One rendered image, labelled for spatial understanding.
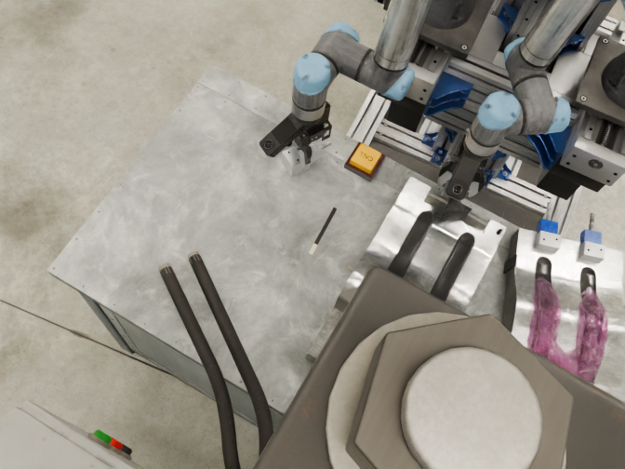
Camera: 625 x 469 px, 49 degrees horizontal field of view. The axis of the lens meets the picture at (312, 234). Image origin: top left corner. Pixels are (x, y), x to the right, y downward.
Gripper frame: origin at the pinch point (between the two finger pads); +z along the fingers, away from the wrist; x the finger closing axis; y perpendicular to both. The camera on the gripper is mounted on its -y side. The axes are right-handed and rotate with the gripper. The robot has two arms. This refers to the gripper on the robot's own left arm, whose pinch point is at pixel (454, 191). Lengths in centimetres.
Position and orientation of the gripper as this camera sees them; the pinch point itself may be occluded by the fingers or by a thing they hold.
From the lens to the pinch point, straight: 173.7
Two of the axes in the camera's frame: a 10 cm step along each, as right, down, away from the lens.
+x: -9.3, -3.7, 0.8
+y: 3.7, -8.4, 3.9
